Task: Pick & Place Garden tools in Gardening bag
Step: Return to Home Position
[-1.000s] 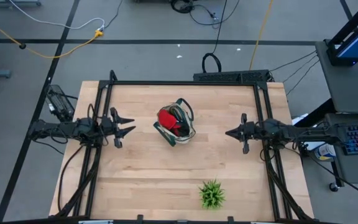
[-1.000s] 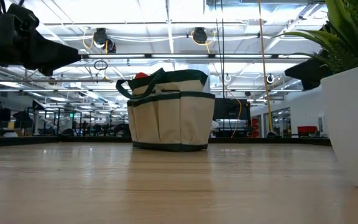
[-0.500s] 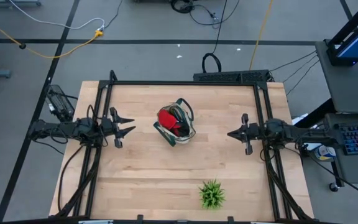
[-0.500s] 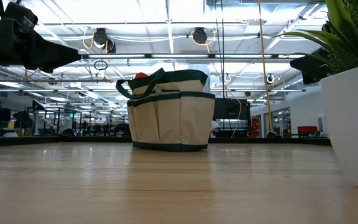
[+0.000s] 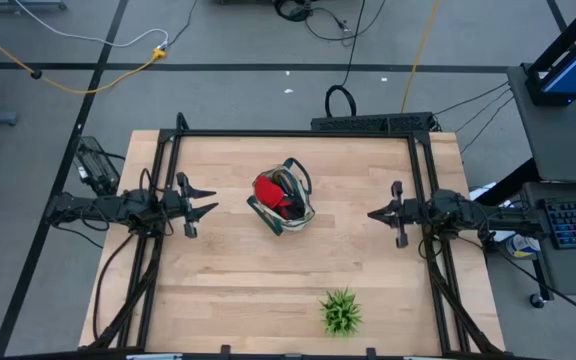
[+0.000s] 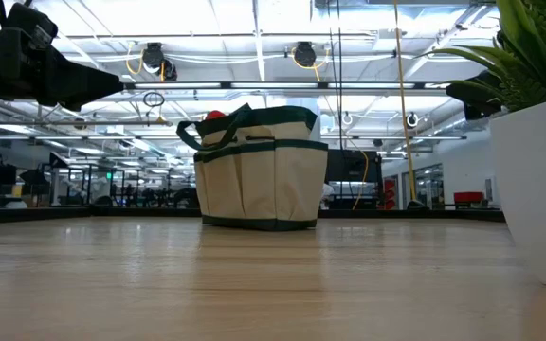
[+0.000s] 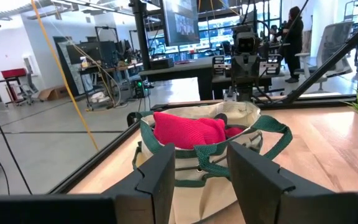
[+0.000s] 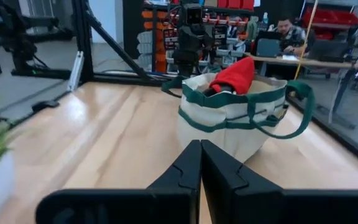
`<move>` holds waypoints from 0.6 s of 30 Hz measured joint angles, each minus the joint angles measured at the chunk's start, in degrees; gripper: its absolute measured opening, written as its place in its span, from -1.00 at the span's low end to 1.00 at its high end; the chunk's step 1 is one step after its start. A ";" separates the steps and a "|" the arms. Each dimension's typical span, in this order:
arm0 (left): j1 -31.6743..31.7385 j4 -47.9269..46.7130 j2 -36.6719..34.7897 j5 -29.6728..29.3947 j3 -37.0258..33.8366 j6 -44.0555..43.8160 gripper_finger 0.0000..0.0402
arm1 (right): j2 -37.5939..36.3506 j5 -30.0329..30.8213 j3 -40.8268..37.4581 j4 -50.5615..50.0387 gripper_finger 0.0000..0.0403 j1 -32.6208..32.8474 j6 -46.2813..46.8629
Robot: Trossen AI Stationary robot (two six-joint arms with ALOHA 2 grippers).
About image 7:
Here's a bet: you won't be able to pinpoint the black monitor on stand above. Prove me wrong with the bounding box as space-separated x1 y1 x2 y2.
129 0 201 71

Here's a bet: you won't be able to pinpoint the red topped cart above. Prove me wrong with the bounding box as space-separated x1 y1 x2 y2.
0 67 39 107

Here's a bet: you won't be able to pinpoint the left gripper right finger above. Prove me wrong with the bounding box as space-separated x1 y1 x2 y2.
227 141 296 224

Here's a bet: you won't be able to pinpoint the beige green-trimmed gardening bag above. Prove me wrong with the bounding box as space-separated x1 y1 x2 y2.
126 101 294 224

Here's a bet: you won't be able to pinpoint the red black gardening gloves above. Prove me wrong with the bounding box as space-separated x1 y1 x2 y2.
152 111 249 151

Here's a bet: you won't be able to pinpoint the brown cardboard box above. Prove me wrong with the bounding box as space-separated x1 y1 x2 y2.
37 85 68 102

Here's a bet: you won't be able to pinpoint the cluttered equipment cart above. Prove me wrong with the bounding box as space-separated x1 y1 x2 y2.
78 57 122 112

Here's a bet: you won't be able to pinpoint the black computer tower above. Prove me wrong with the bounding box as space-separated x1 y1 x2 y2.
131 77 151 100

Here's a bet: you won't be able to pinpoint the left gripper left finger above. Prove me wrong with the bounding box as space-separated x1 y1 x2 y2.
103 143 176 224

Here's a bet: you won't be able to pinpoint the dark grey desk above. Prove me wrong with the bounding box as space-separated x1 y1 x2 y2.
137 55 287 101

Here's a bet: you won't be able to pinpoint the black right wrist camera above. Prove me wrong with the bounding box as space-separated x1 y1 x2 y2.
233 24 260 54

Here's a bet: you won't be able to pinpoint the grey mesh office chair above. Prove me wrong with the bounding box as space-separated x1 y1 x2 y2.
293 20 356 93

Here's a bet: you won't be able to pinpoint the long yellow hanging cable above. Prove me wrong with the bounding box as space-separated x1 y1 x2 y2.
30 0 99 152

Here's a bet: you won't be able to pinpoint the person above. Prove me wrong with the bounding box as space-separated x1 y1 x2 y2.
272 6 306 84

